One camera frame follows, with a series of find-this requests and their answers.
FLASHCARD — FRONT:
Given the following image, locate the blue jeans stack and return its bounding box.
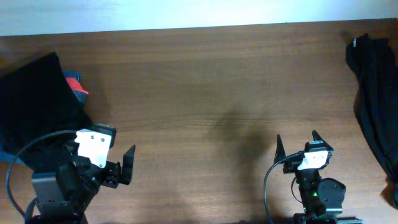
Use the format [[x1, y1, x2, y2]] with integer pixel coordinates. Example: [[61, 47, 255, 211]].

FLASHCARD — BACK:
[[1, 70, 81, 162]]

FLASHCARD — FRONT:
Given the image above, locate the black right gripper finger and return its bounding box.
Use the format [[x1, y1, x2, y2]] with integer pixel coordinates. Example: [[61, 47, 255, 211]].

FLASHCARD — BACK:
[[312, 130, 333, 151], [274, 134, 286, 164]]

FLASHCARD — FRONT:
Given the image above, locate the black red trimmed garment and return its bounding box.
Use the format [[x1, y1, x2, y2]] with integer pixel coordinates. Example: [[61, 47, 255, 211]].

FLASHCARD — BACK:
[[66, 77, 89, 105]]

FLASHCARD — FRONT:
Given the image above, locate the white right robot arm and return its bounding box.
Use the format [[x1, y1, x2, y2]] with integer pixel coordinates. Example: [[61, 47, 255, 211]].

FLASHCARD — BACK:
[[282, 130, 363, 224]]

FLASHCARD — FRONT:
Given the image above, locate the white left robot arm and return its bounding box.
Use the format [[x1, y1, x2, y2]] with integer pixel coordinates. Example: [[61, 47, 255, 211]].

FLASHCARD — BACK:
[[20, 124, 136, 223]]

